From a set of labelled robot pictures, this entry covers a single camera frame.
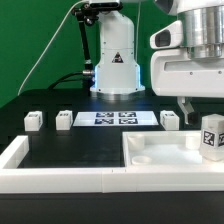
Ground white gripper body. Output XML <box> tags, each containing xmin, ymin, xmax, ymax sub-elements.
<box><xmin>150</xmin><ymin>20</ymin><xmax>224</xmax><ymax>98</ymax></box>

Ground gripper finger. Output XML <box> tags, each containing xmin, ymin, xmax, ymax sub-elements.
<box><xmin>177</xmin><ymin>96</ymin><xmax>198</xmax><ymax>125</ymax></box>

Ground white square tabletop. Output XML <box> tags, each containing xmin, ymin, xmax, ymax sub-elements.
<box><xmin>122</xmin><ymin>131</ymin><xmax>224</xmax><ymax>171</ymax></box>

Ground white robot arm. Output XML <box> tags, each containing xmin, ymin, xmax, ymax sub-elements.
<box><xmin>90</xmin><ymin>0</ymin><xmax>224</xmax><ymax>124</ymax></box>

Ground white marker sheet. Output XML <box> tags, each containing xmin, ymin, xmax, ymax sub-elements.
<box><xmin>74</xmin><ymin>111</ymin><xmax>158</xmax><ymax>126</ymax></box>

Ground white U-shaped fence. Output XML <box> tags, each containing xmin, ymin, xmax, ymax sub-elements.
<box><xmin>0</xmin><ymin>135</ymin><xmax>224</xmax><ymax>194</ymax></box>

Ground black cables at base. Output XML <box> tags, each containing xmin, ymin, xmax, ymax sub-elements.
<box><xmin>48</xmin><ymin>69</ymin><xmax>96</xmax><ymax>90</ymax></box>

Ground white cable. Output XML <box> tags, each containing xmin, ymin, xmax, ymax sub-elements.
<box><xmin>17</xmin><ymin>0</ymin><xmax>88</xmax><ymax>97</ymax></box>

